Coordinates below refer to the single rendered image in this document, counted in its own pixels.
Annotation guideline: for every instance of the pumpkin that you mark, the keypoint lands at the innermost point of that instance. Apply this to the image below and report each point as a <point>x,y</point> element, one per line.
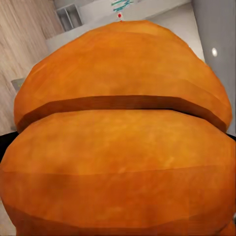
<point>122,132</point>

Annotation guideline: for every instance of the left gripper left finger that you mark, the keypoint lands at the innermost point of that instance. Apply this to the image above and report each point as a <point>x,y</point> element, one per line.
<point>5,141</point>

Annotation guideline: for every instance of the coffee table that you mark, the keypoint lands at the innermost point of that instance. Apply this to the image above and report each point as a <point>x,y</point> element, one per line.
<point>17,83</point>

